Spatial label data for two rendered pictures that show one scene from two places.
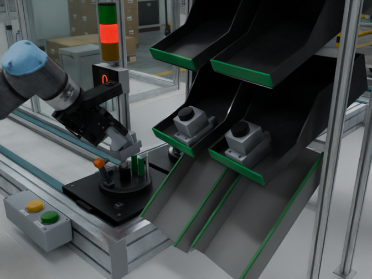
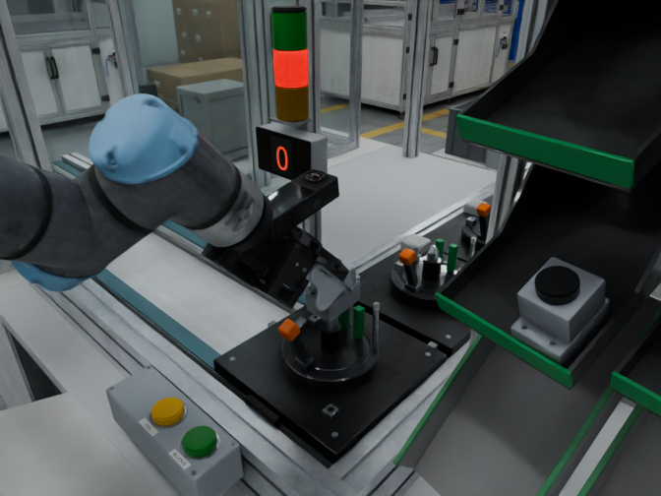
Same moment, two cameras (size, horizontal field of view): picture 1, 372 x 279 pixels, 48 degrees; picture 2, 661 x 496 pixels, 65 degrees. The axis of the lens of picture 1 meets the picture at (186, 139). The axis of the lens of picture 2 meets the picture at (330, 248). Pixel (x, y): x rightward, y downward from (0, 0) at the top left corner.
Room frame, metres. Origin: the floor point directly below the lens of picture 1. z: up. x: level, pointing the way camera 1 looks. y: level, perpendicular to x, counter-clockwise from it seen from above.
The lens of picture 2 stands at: (0.40, 0.17, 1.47)
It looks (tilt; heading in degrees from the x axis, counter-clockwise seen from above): 29 degrees down; 359
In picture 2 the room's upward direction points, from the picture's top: straight up
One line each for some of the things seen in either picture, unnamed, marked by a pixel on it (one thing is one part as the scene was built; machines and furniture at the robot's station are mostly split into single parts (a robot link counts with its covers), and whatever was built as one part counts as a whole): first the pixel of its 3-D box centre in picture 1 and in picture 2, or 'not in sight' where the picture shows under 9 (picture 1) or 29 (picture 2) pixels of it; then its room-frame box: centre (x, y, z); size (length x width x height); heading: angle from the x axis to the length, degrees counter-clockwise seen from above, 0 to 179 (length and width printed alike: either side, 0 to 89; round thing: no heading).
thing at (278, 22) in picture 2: (107, 14); (289, 30); (1.19, 0.22, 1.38); 0.05 x 0.05 x 0.05
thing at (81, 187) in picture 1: (125, 188); (330, 361); (0.98, 0.16, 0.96); 0.24 x 0.24 x 0.02; 46
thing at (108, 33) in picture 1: (109, 32); (290, 67); (1.19, 0.22, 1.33); 0.05 x 0.05 x 0.05
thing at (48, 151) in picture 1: (73, 167); (222, 302); (1.20, 0.36, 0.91); 0.84 x 0.28 x 0.10; 46
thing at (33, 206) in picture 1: (35, 207); (168, 412); (0.88, 0.37, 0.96); 0.04 x 0.04 x 0.02
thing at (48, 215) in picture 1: (50, 218); (200, 443); (0.83, 0.32, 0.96); 0.04 x 0.04 x 0.02
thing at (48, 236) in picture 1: (36, 218); (171, 430); (0.88, 0.37, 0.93); 0.21 x 0.07 x 0.06; 46
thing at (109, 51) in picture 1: (110, 50); (292, 101); (1.19, 0.22, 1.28); 0.05 x 0.05 x 0.05
